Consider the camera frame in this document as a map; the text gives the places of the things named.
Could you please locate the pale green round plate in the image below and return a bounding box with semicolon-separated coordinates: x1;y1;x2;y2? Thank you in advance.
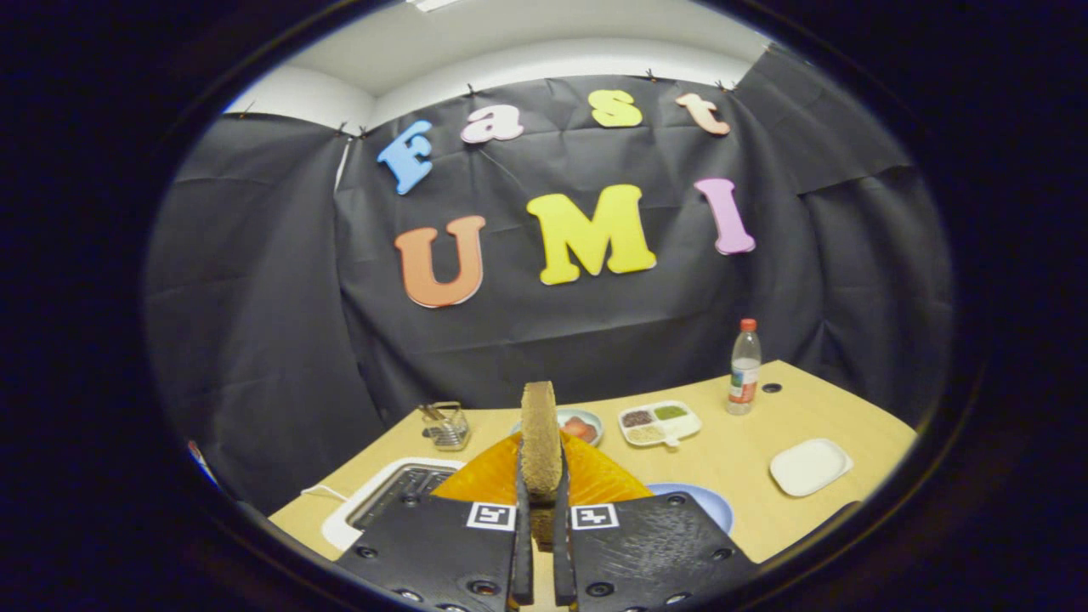
510;408;604;449

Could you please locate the white divided seed tray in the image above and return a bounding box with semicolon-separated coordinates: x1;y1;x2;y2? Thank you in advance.
618;400;704;449

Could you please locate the white toaster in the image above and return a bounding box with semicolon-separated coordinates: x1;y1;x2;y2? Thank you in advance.
321;457;467;552

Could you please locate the clear water bottle red cap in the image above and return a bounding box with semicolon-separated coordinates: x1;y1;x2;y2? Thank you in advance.
727;319;763;417

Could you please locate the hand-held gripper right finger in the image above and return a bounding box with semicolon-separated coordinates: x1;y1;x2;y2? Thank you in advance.
552;432;760;612

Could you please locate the white square plate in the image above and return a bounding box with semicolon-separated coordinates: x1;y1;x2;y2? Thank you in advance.
768;438;854;498

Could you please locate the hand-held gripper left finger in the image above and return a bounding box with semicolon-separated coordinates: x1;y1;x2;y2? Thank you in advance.
334;433;536;612

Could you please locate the wire basket with utensils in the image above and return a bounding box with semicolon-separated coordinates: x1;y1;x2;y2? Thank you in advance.
418;401;472;452

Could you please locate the brown toast slice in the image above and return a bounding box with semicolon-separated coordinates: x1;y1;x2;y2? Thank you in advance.
519;381;564;547

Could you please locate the blue round plate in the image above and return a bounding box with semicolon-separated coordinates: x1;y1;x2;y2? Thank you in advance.
646;483;735;536

